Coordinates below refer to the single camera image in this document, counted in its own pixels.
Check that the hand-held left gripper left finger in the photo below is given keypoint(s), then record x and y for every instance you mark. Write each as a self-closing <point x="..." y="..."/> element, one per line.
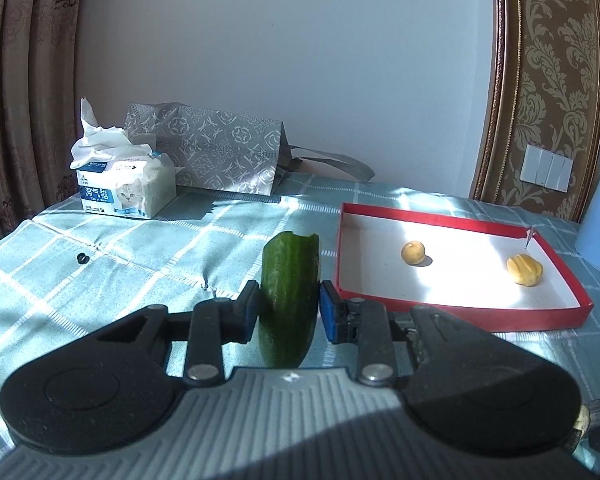
<point x="250" y="308"/>

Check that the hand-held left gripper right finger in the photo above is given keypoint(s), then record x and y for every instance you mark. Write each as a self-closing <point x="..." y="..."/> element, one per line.
<point x="330" y="311"/>

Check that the green cucumber piece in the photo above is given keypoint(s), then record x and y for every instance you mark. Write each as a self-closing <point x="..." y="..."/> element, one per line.
<point x="287" y="300"/>

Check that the red cardboard box lid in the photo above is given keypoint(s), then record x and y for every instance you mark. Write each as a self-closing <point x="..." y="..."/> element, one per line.
<point x="460" y="290"/>

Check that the small round potato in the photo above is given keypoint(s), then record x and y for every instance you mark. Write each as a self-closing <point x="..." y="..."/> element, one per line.
<point x="413" y="252"/>

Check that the teal checked tablecloth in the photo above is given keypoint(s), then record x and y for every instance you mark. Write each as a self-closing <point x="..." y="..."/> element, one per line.
<point x="130" y="280"/>

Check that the grey patterned tote bag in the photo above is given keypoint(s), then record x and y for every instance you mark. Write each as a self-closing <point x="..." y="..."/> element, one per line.
<point x="220" y="150"/>

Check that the white tissue pack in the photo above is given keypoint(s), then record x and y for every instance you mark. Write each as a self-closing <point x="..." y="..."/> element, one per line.
<point x="125" y="190"/>

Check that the yellow bell pepper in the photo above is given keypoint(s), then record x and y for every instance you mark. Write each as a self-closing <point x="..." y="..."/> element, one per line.
<point x="525" y="270"/>

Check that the brown patterned curtain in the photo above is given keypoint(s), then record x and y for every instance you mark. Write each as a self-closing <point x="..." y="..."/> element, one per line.
<point x="25" y="85"/>

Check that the white wall switch panel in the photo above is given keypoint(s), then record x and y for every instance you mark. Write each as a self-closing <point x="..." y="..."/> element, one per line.
<point x="546" y="167"/>

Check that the ornate framed wall panel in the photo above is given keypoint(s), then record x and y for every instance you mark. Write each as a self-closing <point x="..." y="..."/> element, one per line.
<point x="555" y="60"/>

